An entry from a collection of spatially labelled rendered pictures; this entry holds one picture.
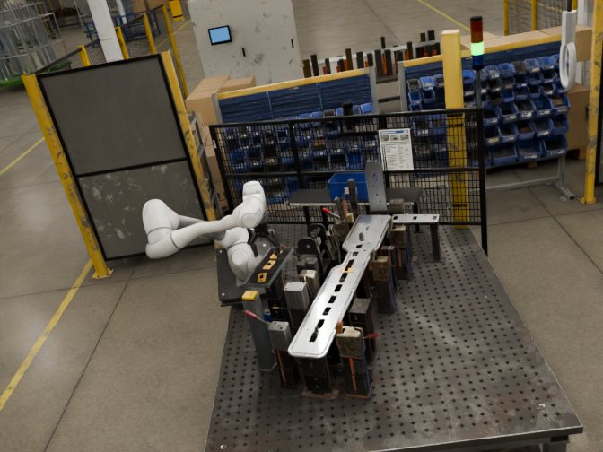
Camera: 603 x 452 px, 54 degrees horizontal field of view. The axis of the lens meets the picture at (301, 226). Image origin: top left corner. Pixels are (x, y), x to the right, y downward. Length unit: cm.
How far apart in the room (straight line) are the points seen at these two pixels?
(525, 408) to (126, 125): 398
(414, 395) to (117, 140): 363
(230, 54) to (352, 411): 790
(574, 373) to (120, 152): 400
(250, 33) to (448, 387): 786
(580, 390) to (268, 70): 747
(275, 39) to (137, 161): 492
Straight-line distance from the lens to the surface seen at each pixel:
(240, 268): 346
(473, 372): 298
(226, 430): 290
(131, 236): 588
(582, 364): 415
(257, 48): 997
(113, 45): 740
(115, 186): 569
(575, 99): 679
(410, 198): 387
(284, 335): 279
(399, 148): 394
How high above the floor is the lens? 268
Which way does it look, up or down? 26 degrees down
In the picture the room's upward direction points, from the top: 11 degrees counter-clockwise
